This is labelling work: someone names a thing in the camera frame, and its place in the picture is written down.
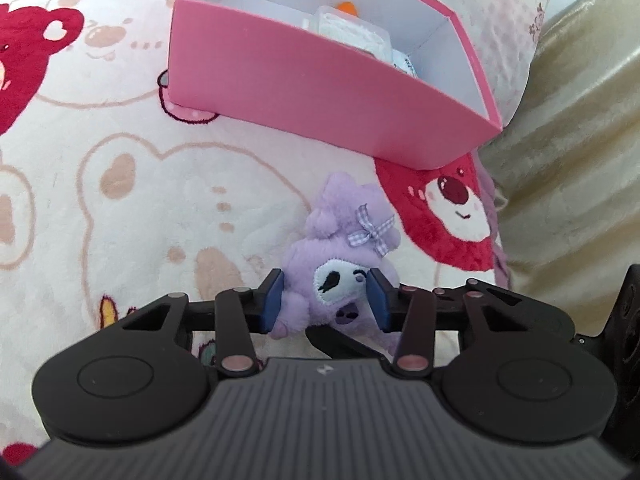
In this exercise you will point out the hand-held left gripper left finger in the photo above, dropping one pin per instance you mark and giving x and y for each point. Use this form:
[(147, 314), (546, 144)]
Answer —
[(274, 300)]

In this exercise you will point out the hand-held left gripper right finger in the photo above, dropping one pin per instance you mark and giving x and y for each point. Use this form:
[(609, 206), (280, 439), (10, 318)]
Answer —
[(381, 300)]

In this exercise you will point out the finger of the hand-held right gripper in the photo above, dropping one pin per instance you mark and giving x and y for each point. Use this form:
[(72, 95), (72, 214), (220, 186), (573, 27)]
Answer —
[(330, 345), (450, 296)]

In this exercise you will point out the purple plush toy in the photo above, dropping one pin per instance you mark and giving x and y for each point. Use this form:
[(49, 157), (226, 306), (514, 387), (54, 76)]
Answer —
[(340, 240)]

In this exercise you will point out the pink cardboard box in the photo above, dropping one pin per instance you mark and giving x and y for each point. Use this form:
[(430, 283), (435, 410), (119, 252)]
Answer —
[(300, 90)]

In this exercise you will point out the blue wet wipe packet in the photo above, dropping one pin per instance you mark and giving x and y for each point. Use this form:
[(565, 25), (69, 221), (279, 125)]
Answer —
[(405, 64)]

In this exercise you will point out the clear floss pick box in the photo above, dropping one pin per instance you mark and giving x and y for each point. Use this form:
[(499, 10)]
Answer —
[(350, 30)]

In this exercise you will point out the orange makeup sponge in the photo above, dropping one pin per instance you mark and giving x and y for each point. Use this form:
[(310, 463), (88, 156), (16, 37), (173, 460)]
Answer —
[(345, 7)]

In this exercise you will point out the bear printed blanket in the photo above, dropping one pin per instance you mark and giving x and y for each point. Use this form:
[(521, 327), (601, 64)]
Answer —
[(150, 210)]

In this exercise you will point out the gold shiny cloth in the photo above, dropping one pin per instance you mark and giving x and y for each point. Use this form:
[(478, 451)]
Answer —
[(575, 160)]

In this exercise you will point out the pink checked pillow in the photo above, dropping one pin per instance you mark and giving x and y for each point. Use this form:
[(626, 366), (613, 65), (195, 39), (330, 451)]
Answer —
[(505, 20)]

